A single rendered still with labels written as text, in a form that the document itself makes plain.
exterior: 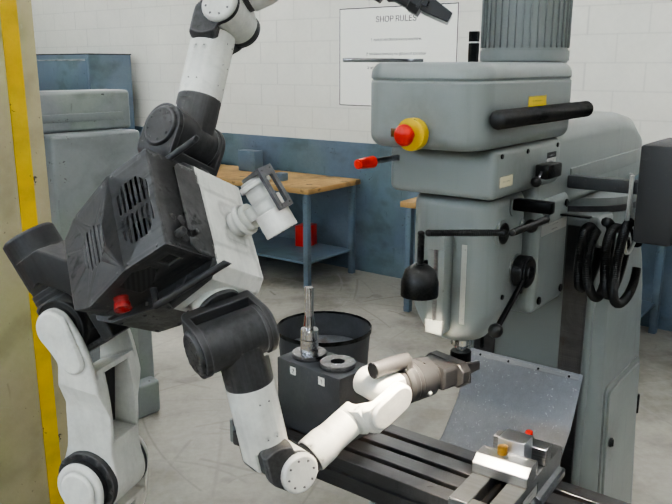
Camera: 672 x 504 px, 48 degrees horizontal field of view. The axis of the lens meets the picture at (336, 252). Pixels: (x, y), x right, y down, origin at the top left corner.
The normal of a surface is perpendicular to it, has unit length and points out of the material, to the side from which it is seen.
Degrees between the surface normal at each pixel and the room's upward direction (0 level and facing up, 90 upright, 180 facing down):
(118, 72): 90
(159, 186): 59
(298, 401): 90
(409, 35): 90
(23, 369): 90
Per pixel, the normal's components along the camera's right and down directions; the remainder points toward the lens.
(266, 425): 0.57, 0.13
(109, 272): -0.72, -0.10
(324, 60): -0.61, 0.19
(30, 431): 0.80, 0.15
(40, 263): -0.32, 0.22
